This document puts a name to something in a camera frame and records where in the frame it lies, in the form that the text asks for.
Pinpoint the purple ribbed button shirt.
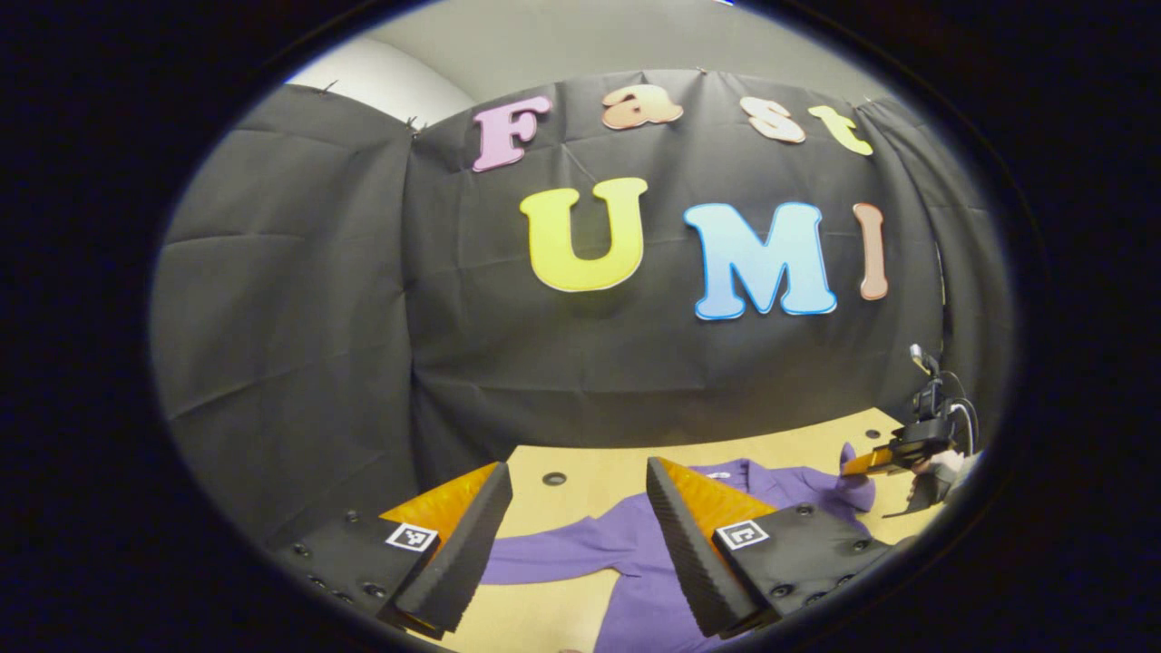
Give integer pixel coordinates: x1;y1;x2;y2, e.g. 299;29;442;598
481;443;878;653

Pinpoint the black backdrop cloth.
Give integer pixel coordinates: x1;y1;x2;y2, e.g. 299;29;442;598
150;68;1012;545

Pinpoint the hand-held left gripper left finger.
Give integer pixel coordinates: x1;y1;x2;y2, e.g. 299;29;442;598
268;461;514;640

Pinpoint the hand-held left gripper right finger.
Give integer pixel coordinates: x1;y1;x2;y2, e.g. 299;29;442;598
646;456;894;640

